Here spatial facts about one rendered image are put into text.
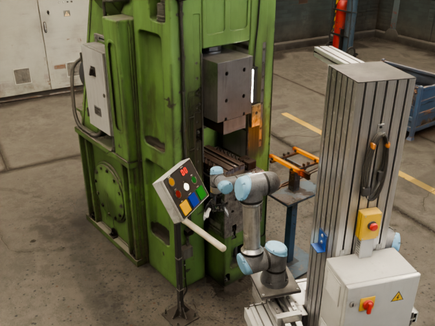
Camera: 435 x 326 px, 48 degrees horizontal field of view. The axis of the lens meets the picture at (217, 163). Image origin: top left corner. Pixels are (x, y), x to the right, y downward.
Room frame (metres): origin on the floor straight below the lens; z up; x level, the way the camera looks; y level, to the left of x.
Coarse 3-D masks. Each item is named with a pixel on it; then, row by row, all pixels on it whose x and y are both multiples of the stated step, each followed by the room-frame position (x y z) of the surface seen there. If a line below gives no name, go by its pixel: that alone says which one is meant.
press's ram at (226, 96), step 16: (224, 48) 3.41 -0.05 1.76; (208, 64) 3.08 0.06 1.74; (224, 64) 3.05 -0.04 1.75; (240, 64) 3.13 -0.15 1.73; (208, 80) 3.08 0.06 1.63; (224, 80) 3.05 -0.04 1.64; (240, 80) 3.14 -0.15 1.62; (208, 96) 3.09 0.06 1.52; (224, 96) 3.05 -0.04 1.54; (240, 96) 3.14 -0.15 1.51; (208, 112) 3.09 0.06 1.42; (224, 112) 3.05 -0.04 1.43; (240, 112) 3.14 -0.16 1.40
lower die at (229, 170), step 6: (204, 150) 3.38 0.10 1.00; (216, 150) 3.39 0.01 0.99; (204, 156) 3.30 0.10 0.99; (210, 156) 3.30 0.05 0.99; (228, 156) 3.29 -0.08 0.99; (204, 162) 3.21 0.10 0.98; (210, 162) 3.21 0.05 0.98; (216, 162) 3.19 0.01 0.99; (222, 162) 3.19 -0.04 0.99; (228, 162) 3.17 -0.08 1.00; (234, 162) 3.17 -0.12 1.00; (240, 162) 3.18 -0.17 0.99; (210, 168) 3.15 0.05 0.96; (228, 168) 3.10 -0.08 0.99; (234, 168) 3.11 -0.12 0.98; (240, 168) 3.15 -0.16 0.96; (228, 174) 3.07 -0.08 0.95; (234, 174) 3.11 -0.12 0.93; (240, 174) 3.15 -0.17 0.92
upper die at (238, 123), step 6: (204, 120) 3.21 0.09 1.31; (210, 120) 3.15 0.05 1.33; (228, 120) 3.07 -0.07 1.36; (234, 120) 3.11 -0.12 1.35; (240, 120) 3.14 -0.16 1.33; (210, 126) 3.15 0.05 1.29; (216, 126) 3.10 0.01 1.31; (222, 126) 3.05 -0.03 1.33; (228, 126) 3.07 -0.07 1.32; (234, 126) 3.11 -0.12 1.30; (240, 126) 3.14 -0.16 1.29; (222, 132) 3.05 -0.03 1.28; (228, 132) 3.07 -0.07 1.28
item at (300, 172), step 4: (272, 156) 3.34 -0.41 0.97; (276, 160) 3.29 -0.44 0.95; (280, 160) 3.26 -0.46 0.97; (284, 160) 3.26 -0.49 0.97; (284, 164) 3.22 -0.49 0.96; (288, 164) 3.20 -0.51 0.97; (296, 168) 3.13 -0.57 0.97; (296, 172) 3.11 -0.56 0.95; (300, 172) 3.09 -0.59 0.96; (304, 172) 3.05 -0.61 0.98; (308, 172) 3.05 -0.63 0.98; (304, 176) 3.06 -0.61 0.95; (308, 176) 3.03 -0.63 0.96
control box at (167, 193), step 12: (180, 168) 2.71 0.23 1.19; (192, 168) 2.80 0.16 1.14; (156, 180) 2.59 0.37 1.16; (168, 180) 2.57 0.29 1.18; (180, 180) 2.65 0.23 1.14; (168, 192) 2.52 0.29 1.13; (180, 192) 2.58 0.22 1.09; (192, 192) 2.67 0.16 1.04; (168, 204) 2.51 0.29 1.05; (180, 216) 2.48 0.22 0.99
